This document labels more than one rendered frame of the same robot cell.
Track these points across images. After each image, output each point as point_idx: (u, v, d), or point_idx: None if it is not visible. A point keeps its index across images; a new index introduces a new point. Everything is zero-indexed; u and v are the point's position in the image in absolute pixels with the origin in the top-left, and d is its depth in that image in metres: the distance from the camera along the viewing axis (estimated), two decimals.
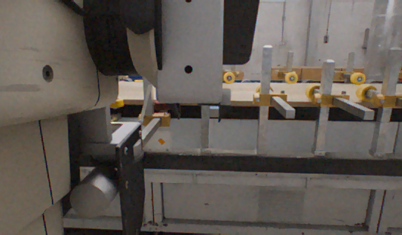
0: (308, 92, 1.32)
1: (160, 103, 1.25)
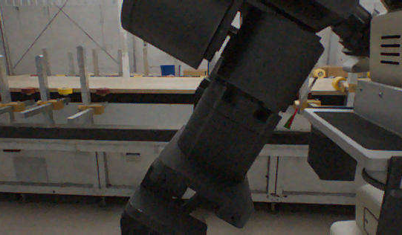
0: None
1: None
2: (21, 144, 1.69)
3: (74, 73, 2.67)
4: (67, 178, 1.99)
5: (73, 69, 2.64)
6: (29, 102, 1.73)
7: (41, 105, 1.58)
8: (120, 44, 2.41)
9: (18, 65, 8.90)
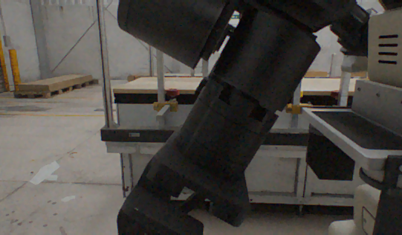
0: None
1: None
2: None
3: None
4: (264, 187, 1.88)
5: None
6: None
7: (293, 109, 1.47)
8: None
9: (60, 65, 8.79)
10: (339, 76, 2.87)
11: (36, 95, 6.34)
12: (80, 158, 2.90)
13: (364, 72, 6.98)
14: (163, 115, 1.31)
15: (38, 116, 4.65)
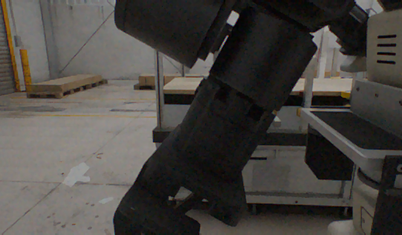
0: None
1: None
2: None
3: None
4: (310, 188, 1.86)
5: None
6: None
7: None
8: (322, 44, 2.28)
9: (69, 65, 8.76)
10: None
11: (48, 95, 6.32)
12: (108, 158, 2.87)
13: None
14: None
15: None
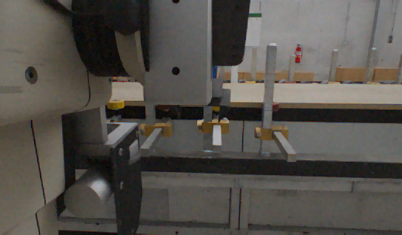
0: None
1: None
2: (163, 178, 1.25)
3: None
4: (193, 216, 1.55)
5: None
6: (168, 121, 1.29)
7: (204, 127, 1.14)
8: None
9: None
10: (305, 80, 2.54)
11: None
12: None
13: (352, 73, 6.65)
14: None
15: None
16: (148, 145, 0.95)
